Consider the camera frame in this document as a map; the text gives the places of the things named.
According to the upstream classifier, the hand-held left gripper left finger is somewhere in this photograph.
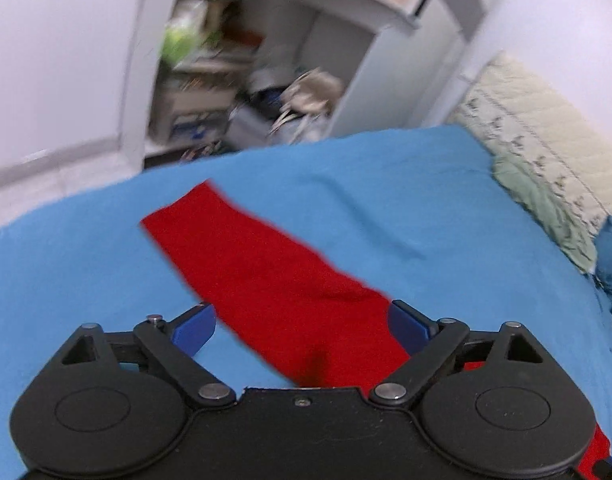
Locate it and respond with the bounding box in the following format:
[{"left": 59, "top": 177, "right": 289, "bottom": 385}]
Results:
[{"left": 60, "top": 302, "right": 237, "bottom": 411}]

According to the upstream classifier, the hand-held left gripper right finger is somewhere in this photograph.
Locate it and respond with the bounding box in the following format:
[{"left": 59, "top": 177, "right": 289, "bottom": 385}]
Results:
[{"left": 368, "top": 300, "right": 557, "bottom": 409}]

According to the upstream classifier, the red cloth garment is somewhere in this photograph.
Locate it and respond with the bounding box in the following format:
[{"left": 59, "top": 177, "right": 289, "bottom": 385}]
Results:
[{"left": 140, "top": 178, "right": 612, "bottom": 480}]

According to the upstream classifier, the blue bed sheet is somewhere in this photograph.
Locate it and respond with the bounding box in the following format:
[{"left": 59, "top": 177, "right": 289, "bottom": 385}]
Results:
[{"left": 0, "top": 125, "right": 612, "bottom": 480}]

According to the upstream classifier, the pale green crumpled cloth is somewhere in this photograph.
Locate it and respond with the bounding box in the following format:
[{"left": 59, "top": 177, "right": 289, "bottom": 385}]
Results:
[{"left": 491, "top": 152, "right": 598, "bottom": 274}]

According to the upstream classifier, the white storage box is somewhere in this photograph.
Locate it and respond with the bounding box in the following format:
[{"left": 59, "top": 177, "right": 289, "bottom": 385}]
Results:
[{"left": 150, "top": 77, "right": 237, "bottom": 147}]

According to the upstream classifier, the cream floral quilted mattress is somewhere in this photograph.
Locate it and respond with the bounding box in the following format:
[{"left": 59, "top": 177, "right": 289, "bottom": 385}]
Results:
[{"left": 446, "top": 51, "right": 612, "bottom": 241}]

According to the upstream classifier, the beige fabric bag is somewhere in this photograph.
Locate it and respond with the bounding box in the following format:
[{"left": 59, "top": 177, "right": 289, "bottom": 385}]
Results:
[{"left": 268, "top": 67, "right": 345, "bottom": 142}]

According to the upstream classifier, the green plastic bag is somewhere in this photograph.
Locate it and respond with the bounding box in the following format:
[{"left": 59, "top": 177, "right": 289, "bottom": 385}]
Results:
[{"left": 160, "top": 0, "right": 223, "bottom": 67}]

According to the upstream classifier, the white shelf cabinet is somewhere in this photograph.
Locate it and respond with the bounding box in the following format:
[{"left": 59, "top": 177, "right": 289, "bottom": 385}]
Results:
[{"left": 120, "top": 0, "right": 488, "bottom": 171}]

